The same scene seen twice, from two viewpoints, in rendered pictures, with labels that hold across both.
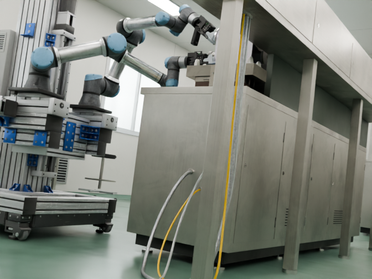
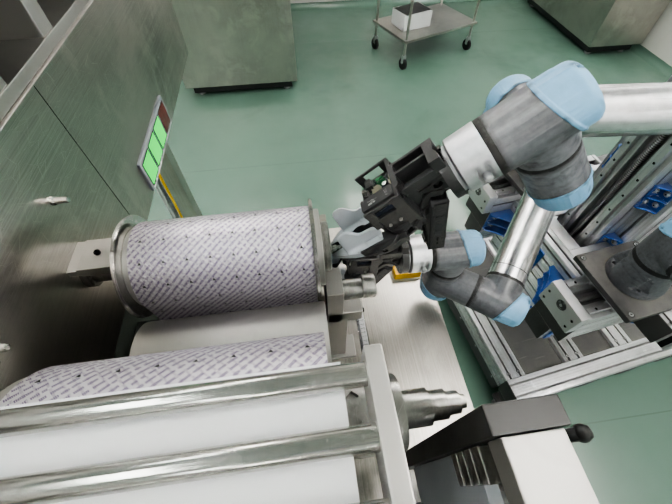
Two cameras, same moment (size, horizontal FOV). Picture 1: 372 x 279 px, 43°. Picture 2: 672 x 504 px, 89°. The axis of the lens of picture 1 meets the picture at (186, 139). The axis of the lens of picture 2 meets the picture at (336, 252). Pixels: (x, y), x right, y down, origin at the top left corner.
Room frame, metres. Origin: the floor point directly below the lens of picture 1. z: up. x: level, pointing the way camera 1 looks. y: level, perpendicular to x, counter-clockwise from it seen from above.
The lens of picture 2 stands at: (2.96, -0.31, 1.66)
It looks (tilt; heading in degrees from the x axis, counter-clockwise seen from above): 55 degrees down; 138
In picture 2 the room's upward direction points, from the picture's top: straight up
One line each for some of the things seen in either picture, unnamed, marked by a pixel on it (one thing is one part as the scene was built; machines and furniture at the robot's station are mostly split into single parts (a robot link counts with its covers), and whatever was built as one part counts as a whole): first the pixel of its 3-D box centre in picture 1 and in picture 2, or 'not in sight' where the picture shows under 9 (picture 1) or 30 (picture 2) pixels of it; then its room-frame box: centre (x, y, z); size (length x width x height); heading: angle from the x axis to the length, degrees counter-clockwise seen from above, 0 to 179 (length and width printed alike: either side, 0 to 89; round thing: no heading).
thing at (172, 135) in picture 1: (277, 188); not in sight; (3.46, -0.70, 0.43); 2.52 x 0.64 x 0.86; 146
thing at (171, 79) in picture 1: (171, 79); (446, 279); (2.83, 0.13, 1.01); 0.11 x 0.08 x 0.11; 18
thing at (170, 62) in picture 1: (174, 63); (452, 250); (2.82, 0.13, 1.11); 0.11 x 0.08 x 0.09; 56
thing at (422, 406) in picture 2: not in sight; (431, 405); (2.97, -0.21, 1.33); 0.06 x 0.03 x 0.03; 56
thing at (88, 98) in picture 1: (90, 100); (646, 267); (3.15, 0.67, 0.87); 0.15 x 0.15 x 0.10
